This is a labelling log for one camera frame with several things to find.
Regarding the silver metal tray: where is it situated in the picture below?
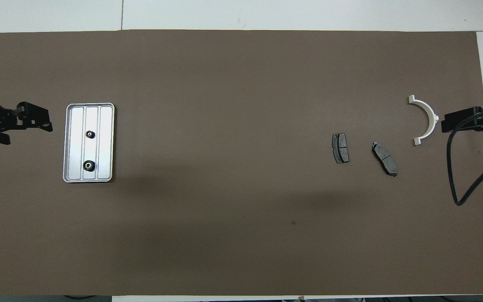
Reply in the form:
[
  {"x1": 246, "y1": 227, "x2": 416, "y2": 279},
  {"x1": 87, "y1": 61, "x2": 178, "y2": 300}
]
[{"x1": 62, "y1": 103, "x2": 115, "y2": 183}]

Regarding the white semicircular clamp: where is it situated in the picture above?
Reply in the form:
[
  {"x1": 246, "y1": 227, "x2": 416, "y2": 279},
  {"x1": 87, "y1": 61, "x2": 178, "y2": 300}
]
[{"x1": 408, "y1": 95, "x2": 439, "y2": 146}]

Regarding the long grey brake pad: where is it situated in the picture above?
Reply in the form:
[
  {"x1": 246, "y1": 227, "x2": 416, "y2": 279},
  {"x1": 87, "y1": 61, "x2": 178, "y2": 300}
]
[{"x1": 371, "y1": 141, "x2": 398, "y2": 177}]

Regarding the short dark brake pad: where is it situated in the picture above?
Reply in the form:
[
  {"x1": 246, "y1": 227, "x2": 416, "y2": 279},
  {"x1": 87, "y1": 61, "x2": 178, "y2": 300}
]
[{"x1": 332, "y1": 133, "x2": 350, "y2": 164}]

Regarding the brown table mat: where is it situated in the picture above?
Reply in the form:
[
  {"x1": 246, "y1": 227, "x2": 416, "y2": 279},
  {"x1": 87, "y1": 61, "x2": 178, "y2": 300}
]
[{"x1": 0, "y1": 29, "x2": 483, "y2": 296}]

